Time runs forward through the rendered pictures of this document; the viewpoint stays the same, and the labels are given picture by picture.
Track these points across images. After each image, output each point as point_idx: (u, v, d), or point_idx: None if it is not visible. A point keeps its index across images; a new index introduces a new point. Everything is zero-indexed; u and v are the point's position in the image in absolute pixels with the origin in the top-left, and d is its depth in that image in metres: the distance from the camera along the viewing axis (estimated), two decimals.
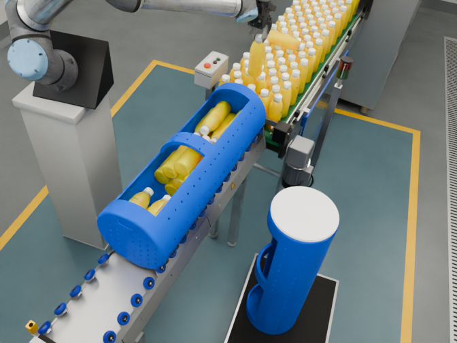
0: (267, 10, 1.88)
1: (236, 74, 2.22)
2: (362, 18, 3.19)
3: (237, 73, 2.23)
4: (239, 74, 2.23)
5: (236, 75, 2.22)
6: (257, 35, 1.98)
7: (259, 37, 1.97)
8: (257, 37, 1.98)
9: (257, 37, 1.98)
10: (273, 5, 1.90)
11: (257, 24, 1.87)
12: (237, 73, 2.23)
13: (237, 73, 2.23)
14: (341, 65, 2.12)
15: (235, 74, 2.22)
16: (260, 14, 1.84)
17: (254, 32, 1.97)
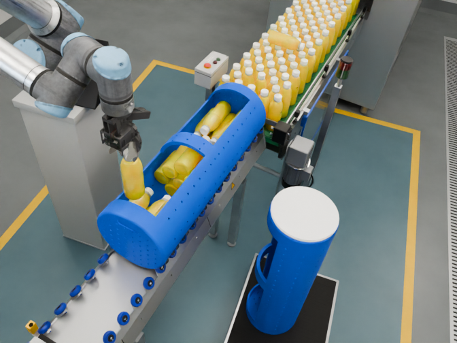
0: (130, 122, 1.26)
1: (236, 74, 2.22)
2: (362, 18, 3.19)
3: (237, 73, 2.23)
4: (239, 74, 2.23)
5: (236, 75, 2.22)
6: (126, 152, 1.36)
7: None
8: (125, 154, 1.35)
9: (124, 154, 1.35)
10: (141, 113, 1.28)
11: (113, 145, 1.24)
12: (237, 73, 2.23)
13: (237, 73, 2.23)
14: (341, 65, 2.12)
15: (235, 74, 2.22)
16: (114, 133, 1.21)
17: None
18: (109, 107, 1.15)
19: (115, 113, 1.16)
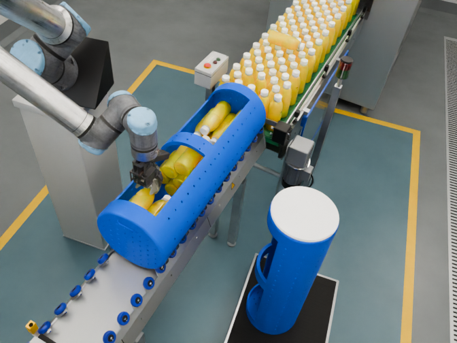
0: (154, 164, 1.53)
1: (236, 74, 2.22)
2: (362, 18, 3.19)
3: (237, 73, 2.23)
4: (239, 74, 2.23)
5: (236, 75, 2.22)
6: (151, 184, 1.65)
7: None
8: None
9: None
10: (162, 155, 1.55)
11: (141, 183, 1.51)
12: (237, 73, 2.23)
13: (237, 73, 2.23)
14: (341, 65, 2.12)
15: (235, 74, 2.22)
16: (141, 173, 1.48)
17: None
18: (139, 155, 1.42)
19: (143, 158, 1.43)
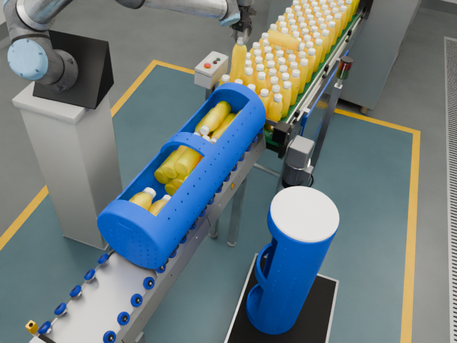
0: (247, 14, 1.99)
1: (239, 40, 2.08)
2: (362, 18, 3.19)
3: (241, 39, 2.09)
4: (242, 40, 2.08)
5: (239, 41, 2.08)
6: (149, 190, 1.64)
7: (152, 189, 1.63)
8: (150, 188, 1.63)
9: (150, 188, 1.63)
10: (253, 9, 2.01)
11: (238, 27, 1.97)
12: (240, 39, 2.09)
13: (240, 39, 2.09)
14: (341, 65, 2.12)
15: (239, 40, 2.08)
16: (241, 18, 1.94)
17: (236, 35, 2.08)
18: None
19: (245, 3, 1.89)
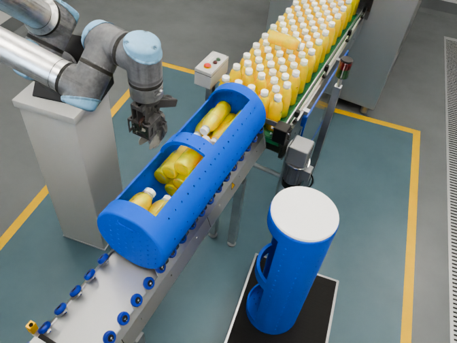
0: (158, 110, 1.22)
1: None
2: (362, 18, 3.19)
3: None
4: None
5: None
6: (149, 190, 1.64)
7: (152, 189, 1.63)
8: (150, 188, 1.63)
9: (150, 188, 1.63)
10: (168, 101, 1.24)
11: (141, 134, 1.20)
12: None
13: None
14: (341, 65, 2.12)
15: None
16: (143, 120, 1.17)
17: None
18: (139, 94, 1.11)
19: (145, 100, 1.12)
